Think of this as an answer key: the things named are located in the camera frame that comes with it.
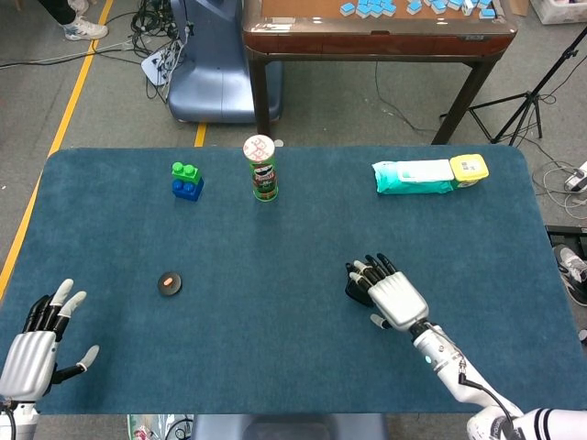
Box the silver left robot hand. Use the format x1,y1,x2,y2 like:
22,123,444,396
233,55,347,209
0,278,101,400

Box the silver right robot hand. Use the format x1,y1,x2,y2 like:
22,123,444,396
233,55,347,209
344,253,431,331

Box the black teapot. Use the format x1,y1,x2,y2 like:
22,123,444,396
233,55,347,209
344,278,375,309

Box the black teapot lid orange knob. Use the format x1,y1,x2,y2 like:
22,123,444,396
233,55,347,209
157,271,183,297

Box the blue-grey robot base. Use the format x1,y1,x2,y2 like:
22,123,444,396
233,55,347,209
167,0,283,124

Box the teal wet wipes pack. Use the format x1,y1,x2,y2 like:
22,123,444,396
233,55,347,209
371,159,456,196

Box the blue felt table mat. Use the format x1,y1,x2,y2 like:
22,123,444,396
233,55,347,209
0,145,578,416

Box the colourful printed package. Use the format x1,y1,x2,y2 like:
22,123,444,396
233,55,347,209
127,413,194,440

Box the yellow lidded container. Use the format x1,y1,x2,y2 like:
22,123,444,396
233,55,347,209
448,153,491,191

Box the blue-grey robot torso base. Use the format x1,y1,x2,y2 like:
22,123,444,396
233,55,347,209
191,413,391,440

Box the grey white sneaker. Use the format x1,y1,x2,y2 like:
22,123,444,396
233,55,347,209
553,245,587,307

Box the green Pringles can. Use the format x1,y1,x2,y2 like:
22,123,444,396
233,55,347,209
242,134,280,204

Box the black floor platform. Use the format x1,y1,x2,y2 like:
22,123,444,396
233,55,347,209
544,224,587,251

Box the white power adapter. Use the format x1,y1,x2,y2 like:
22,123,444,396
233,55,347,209
563,159,587,193

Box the black tripod stand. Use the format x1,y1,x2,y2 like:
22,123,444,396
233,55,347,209
438,30,587,147

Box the blue building block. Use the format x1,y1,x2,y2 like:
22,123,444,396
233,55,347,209
172,176,205,203

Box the green building block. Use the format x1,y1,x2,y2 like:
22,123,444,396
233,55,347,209
171,161,203,186

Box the brown mahjong table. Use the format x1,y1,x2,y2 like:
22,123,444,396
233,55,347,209
241,0,518,146

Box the white power strip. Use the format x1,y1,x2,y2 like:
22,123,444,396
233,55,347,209
140,38,184,87

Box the white storage box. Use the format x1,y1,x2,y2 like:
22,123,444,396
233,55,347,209
530,0,587,27

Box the white sneaker blue accents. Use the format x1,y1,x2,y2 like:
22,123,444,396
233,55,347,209
61,16,110,42

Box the black trouser leg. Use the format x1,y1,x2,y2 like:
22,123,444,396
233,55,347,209
39,0,77,27

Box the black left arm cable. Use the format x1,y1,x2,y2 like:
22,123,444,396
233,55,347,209
0,399,17,440

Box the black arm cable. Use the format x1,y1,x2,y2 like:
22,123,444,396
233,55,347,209
0,399,17,440
428,323,519,440

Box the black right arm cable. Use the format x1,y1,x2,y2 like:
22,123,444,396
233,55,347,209
428,323,519,440

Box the white tangled cable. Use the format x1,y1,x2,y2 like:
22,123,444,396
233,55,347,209
531,162,587,221

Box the thin black floor cable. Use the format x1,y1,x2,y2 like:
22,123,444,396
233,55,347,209
374,61,441,137

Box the long white floor cable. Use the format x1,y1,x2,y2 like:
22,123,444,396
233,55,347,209
0,40,138,70

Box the black cable bundle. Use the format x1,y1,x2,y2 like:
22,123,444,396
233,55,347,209
130,0,194,102

